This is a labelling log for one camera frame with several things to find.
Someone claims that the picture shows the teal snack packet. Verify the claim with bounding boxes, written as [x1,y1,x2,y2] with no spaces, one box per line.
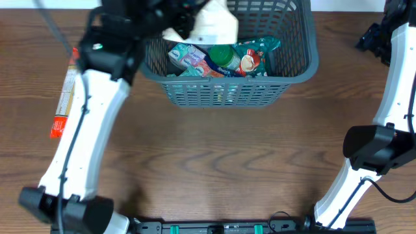
[179,66,204,77]

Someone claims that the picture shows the green lid spice jar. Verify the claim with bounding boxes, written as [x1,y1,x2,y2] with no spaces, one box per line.
[208,45,241,71]

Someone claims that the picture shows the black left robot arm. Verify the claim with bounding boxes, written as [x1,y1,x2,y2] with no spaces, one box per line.
[18,0,205,233]

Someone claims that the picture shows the green Nescafe coffee bag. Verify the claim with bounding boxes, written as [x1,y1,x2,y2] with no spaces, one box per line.
[232,36,281,77]

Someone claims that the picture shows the grey plastic basket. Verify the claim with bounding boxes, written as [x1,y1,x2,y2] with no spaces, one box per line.
[141,0,319,108]

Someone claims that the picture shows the tissue pocket pack bundle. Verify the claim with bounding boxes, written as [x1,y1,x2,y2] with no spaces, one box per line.
[168,43,242,78]

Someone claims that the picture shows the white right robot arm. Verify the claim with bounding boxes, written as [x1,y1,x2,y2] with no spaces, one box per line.
[304,0,415,232]

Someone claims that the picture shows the beige pouch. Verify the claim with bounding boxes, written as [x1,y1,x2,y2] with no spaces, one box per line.
[162,0,239,45]

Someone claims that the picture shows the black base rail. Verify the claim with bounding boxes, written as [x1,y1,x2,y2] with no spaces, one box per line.
[130,219,377,234]

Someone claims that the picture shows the red orange spaghetti packet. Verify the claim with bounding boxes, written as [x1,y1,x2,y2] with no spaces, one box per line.
[49,47,79,138]

